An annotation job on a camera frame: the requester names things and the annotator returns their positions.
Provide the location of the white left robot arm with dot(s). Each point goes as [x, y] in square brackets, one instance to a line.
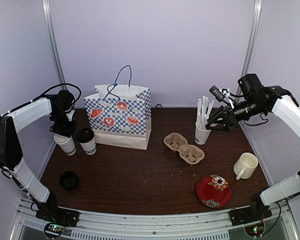
[59, 108]

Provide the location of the white paper coffee cup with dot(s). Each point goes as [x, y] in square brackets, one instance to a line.
[89, 147]

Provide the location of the brown pulp cup carrier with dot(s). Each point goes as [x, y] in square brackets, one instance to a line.
[190, 153]

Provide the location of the white stacked paper cup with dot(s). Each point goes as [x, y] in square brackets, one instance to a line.
[65, 143]

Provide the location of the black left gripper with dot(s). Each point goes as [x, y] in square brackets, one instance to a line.
[67, 132]

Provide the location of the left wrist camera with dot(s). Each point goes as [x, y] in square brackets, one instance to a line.
[70, 115]

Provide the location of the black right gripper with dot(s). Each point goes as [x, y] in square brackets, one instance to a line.
[231, 118]

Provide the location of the aluminium front rail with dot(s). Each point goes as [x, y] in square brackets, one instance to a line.
[214, 225]

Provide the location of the white cup holding straws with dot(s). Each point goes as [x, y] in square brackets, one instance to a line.
[201, 135]

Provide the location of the black plastic cup lid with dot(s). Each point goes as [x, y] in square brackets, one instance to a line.
[85, 135]

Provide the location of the cream ceramic mug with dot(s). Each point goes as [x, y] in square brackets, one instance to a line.
[245, 166]

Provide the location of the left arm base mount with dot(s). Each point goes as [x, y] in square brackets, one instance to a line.
[51, 212]

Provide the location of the blue checkered paper bag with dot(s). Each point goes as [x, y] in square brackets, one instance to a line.
[120, 115]

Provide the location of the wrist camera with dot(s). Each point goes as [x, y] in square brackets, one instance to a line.
[70, 115]
[223, 95]

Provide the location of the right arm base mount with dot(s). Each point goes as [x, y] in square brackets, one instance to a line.
[255, 212]

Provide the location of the red floral plate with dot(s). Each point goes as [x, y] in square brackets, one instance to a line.
[214, 191]

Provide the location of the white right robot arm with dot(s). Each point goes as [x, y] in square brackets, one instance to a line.
[270, 117]

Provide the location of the black plastic lid stack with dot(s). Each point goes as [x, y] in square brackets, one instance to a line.
[68, 180]

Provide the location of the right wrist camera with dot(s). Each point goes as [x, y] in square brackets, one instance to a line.
[223, 95]

